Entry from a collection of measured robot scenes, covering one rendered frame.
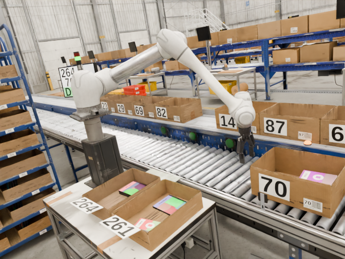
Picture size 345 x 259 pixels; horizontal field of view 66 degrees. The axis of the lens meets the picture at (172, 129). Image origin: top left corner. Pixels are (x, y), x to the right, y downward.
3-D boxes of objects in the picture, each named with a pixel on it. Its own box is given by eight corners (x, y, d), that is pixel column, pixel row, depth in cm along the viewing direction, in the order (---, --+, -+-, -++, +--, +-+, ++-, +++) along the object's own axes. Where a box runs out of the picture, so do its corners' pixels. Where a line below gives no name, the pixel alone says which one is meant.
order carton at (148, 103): (134, 116, 303) (131, 102, 298) (154, 109, 321) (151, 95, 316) (156, 119, 275) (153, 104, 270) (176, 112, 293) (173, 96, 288)
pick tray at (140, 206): (114, 228, 135) (110, 212, 132) (167, 192, 160) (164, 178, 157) (151, 252, 115) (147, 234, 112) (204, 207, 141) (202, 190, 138)
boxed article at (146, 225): (159, 236, 124) (159, 233, 123) (132, 229, 132) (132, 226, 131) (167, 226, 130) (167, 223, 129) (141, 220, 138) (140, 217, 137)
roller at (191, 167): (173, 174, 182) (177, 175, 179) (219, 147, 214) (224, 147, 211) (174, 180, 184) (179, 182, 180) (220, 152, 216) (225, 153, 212)
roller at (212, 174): (194, 187, 170) (194, 181, 168) (240, 156, 202) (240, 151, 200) (200, 190, 166) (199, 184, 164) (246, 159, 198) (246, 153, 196)
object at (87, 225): (43, 203, 178) (42, 199, 177) (115, 167, 215) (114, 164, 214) (131, 279, 107) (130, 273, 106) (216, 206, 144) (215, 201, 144)
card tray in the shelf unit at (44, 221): (21, 240, 239) (17, 231, 236) (12, 227, 260) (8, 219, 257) (64, 217, 264) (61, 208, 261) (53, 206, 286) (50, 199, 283)
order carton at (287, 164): (250, 193, 145) (248, 166, 140) (274, 171, 164) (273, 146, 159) (331, 219, 118) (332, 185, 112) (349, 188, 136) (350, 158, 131)
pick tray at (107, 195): (84, 209, 157) (80, 195, 154) (134, 180, 182) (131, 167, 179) (112, 226, 137) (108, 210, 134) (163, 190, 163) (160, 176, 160)
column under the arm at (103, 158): (102, 194, 171) (90, 147, 161) (83, 184, 189) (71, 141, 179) (134, 177, 188) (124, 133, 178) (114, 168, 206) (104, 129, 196)
